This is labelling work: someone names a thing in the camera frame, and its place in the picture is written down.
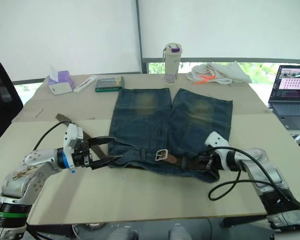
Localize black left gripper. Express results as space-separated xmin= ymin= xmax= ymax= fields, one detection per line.
xmin=72 ymin=135 xmax=123 ymax=171

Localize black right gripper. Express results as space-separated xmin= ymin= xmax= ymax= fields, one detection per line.
xmin=198 ymin=148 xmax=221 ymax=174

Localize brown braided belt with buckle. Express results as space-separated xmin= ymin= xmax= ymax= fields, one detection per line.
xmin=55 ymin=113 xmax=209 ymax=171

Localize blue denim shorts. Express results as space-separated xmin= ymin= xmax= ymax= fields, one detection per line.
xmin=107 ymin=87 xmax=234 ymax=184

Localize green bit set box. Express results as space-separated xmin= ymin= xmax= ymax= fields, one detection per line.
xmin=94 ymin=76 xmax=124 ymax=93

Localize white slim long case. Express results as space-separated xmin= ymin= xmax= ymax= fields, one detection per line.
xmin=73 ymin=74 xmax=98 ymax=94

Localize purple tissue box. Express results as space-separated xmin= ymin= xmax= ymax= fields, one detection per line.
xmin=47 ymin=65 xmax=75 ymax=96

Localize white crumpled cloth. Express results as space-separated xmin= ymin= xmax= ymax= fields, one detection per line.
xmin=185 ymin=60 xmax=253 ymax=85

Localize open grey laptop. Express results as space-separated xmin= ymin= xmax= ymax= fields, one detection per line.
xmin=267 ymin=64 xmax=300 ymax=131

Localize white bottle with purple lid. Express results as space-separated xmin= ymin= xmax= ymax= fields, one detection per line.
xmin=162 ymin=42 xmax=184 ymax=86

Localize black office chair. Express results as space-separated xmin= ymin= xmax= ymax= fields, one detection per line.
xmin=0 ymin=52 xmax=24 ymax=149

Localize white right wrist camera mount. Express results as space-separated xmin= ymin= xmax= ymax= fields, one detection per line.
xmin=204 ymin=131 xmax=229 ymax=152

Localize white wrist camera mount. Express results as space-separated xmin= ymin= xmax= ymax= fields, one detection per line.
xmin=204 ymin=131 xmax=229 ymax=152
xmin=63 ymin=123 xmax=84 ymax=174

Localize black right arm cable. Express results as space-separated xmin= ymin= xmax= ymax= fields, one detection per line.
xmin=208 ymin=146 xmax=300 ymax=213

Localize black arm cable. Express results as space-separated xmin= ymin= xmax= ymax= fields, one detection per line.
xmin=208 ymin=146 xmax=300 ymax=213
xmin=32 ymin=121 xmax=72 ymax=152

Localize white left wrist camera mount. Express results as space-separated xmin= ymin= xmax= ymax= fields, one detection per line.
xmin=63 ymin=123 xmax=84 ymax=174

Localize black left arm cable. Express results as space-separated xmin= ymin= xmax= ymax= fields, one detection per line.
xmin=32 ymin=121 xmax=72 ymax=152

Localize grey window frame post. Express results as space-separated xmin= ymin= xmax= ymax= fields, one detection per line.
xmin=135 ymin=0 xmax=151 ymax=75

